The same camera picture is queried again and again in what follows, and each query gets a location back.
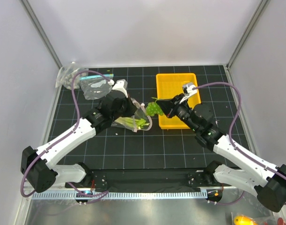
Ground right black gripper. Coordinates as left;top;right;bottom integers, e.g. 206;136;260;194
157;93;199;132

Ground green grape bunch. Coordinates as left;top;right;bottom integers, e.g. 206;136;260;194
146;97;164;116

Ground pink zip top bag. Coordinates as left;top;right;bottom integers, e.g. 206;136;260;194
111;98;153;133

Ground green leek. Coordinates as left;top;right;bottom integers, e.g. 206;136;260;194
115;117;150;129

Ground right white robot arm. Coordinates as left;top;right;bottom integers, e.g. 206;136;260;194
157;94;286;212

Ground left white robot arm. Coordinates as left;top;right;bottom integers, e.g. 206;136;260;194
21;90;137;193

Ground blue zip top bag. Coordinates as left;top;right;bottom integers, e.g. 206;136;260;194
80;74;114;100

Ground clear bag with round pieces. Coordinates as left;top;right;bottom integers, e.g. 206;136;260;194
55;62;88;90

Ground black grid mat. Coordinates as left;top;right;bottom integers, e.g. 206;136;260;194
36;65;260;171

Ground yellow plastic tray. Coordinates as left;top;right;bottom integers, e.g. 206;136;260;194
156;73;198;130

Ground yellow toy fruit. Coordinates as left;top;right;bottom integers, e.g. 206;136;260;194
233;215;254;225

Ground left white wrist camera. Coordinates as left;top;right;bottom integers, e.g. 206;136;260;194
107;79;128;97

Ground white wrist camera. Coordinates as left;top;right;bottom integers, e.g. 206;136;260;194
180;82;197;103
107;79;128;97

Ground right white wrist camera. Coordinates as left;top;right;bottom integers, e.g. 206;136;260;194
180;82;197;103

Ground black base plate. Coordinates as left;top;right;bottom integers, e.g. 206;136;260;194
73;168;223;192

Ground slotted cable duct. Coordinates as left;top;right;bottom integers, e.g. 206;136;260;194
32;189;207;201

